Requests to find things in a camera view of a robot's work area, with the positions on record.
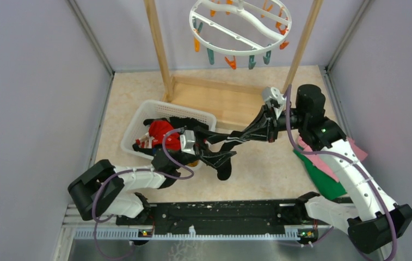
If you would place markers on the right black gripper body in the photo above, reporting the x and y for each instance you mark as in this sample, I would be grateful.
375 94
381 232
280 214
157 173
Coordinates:
275 125

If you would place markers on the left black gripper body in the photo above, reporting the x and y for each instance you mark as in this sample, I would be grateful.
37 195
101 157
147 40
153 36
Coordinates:
200 143

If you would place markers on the black sock white stripes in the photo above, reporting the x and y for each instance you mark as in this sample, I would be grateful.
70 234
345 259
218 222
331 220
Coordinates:
235 138

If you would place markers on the round white clip hanger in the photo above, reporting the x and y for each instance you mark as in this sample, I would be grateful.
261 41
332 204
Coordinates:
240 31

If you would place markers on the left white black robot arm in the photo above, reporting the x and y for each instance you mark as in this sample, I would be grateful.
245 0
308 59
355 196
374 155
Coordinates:
106 189

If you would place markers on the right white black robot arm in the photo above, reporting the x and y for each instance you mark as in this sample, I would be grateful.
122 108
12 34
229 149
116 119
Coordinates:
375 219

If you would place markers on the red sock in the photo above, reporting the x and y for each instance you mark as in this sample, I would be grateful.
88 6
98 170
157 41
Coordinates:
151 141

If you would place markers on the pink cloth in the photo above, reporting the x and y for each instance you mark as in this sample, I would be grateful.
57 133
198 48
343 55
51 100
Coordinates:
318 163

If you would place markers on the white plastic laundry basket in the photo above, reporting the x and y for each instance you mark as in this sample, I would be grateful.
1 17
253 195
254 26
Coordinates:
151 109

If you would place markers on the green cloth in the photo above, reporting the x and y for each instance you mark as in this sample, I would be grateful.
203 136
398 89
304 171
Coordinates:
326 186

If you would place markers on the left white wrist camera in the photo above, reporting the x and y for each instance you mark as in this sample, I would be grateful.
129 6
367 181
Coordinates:
187 142

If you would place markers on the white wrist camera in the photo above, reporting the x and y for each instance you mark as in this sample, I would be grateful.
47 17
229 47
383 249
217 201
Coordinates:
187 142
273 97

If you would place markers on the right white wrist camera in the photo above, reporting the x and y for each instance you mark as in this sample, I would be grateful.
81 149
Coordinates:
273 97

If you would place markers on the wooden hanger stand frame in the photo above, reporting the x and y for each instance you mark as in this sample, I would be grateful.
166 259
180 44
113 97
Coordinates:
234 105

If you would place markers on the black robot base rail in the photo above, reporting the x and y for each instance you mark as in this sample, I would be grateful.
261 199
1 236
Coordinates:
254 219

